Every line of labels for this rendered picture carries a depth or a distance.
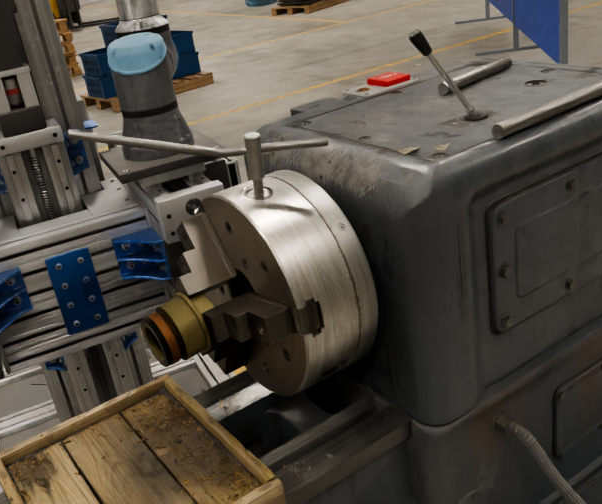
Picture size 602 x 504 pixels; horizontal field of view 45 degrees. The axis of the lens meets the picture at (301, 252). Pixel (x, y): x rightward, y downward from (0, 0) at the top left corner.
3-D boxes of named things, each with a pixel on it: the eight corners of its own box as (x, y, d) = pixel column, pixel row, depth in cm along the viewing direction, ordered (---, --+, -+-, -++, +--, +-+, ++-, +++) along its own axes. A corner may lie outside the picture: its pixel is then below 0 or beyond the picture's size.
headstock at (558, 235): (476, 221, 172) (468, 52, 155) (672, 283, 135) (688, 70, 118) (263, 321, 144) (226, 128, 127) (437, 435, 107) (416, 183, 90)
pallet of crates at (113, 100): (175, 78, 863) (160, 9, 830) (214, 83, 805) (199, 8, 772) (82, 106, 797) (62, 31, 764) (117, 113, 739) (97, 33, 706)
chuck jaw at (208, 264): (246, 276, 111) (211, 208, 113) (256, 266, 107) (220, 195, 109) (181, 304, 106) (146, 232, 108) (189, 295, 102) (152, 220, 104)
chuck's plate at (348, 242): (265, 305, 133) (247, 143, 116) (380, 398, 110) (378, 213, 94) (249, 312, 131) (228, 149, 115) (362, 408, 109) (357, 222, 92)
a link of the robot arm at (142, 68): (115, 115, 147) (97, 46, 141) (125, 100, 159) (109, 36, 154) (174, 105, 147) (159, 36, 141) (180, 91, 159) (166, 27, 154)
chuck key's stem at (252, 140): (268, 206, 104) (259, 130, 98) (269, 214, 102) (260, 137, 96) (253, 208, 104) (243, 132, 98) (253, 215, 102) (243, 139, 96)
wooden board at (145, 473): (171, 391, 127) (166, 372, 125) (287, 504, 99) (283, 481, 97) (-4, 477, 112) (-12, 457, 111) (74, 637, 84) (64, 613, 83)
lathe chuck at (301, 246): (249, 312, 131) (228, 149, 115) (362, 408, 109) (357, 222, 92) (205, 333, 127) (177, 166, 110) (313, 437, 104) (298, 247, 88)
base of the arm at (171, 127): (117, 150, 161) (105, 106, 156) (183, 133, 165) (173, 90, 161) (133, 166, 148) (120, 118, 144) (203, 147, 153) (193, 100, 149)
